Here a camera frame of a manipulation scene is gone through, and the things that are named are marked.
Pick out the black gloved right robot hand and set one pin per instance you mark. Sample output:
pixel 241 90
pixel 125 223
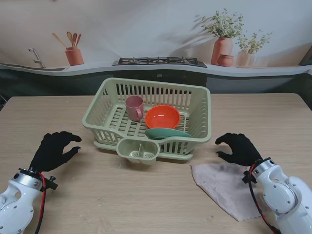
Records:
pixel 241 151

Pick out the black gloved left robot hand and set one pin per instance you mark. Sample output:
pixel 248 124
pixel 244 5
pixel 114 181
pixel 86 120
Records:
pixel 48 153

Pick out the beige wiping cloth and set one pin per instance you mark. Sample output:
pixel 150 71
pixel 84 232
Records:
pixel 219 190

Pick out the teal plastic plate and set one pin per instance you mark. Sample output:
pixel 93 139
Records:
pixel 163 133

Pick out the orange plastic bowl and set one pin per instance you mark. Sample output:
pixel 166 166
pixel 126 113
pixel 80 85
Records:
pixel 163 118

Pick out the pink plastic mug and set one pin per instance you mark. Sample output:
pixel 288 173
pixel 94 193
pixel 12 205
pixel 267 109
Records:
pixel 134 108

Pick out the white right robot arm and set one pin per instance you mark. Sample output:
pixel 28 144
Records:
pixel 282 195

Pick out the pale green plastic dish rack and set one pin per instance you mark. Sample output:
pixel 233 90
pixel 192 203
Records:
pixel 204 136

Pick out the pale green cutlery holder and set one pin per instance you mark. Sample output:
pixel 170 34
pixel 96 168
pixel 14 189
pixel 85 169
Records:
pixel 125 147

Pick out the grey kitchen countertop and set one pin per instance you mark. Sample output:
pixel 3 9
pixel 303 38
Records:
pixel 243 70

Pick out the clear glass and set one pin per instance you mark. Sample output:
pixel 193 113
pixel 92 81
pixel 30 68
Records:
pixel 261 62

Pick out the plant in pale pot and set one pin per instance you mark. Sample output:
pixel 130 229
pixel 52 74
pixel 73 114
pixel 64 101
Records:
pixel 245 59

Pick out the small round terracotta pot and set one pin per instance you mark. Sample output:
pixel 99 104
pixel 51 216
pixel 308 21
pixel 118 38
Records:
pixel 225 61

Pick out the metal faucet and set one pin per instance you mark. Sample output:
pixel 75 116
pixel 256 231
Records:
pixel 36 56

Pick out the terracotta utensil pot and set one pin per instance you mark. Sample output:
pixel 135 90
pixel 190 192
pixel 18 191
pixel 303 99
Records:
pixel 74 57

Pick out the plant in tall terracotta vase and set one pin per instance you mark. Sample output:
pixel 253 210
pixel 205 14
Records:
pixel 221 48

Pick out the wooden spatula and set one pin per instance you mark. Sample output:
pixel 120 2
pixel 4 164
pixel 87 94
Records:
pixel 58 39

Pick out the wooden spoon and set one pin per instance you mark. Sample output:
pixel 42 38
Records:
pixel 69 36
pixel 78 38
pixel 74 37

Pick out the black gas stove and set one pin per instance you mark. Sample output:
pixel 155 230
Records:
pixel 158 61

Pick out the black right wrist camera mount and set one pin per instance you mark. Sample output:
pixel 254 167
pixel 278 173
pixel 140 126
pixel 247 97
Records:
pixel 248 178

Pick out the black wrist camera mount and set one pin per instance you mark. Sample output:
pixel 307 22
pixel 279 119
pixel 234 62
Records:
pixel 248 178
pixel 50 185

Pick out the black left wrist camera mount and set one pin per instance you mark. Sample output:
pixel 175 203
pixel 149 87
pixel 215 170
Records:
pixel 50 185

